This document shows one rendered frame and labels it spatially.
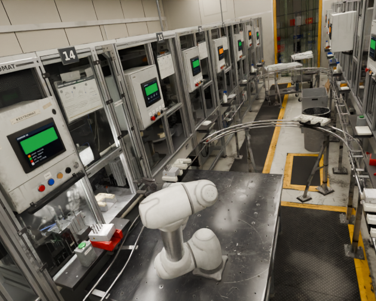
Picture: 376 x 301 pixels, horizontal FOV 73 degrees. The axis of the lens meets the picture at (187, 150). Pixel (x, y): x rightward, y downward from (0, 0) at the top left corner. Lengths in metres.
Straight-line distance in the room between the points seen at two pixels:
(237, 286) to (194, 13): 9.32
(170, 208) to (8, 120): 0.86
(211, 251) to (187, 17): 9.29
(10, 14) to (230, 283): 5.60
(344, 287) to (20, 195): 2.32
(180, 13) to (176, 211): 9.61
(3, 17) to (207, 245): 5.31
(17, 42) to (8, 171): 4.65
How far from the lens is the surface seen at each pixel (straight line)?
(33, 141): 1.46
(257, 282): 1.66
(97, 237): 1.71
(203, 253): 1.54
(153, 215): 0.98
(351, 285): 2.59
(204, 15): 10.00
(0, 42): 5.77
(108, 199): 2.12
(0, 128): 1.41
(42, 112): 1.52
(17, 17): 6.10
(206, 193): 0.98
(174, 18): 10.44
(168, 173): 2.28
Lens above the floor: 2.01
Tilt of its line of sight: 24 degrees down
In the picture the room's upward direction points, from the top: 11 degrees counter-clockwise
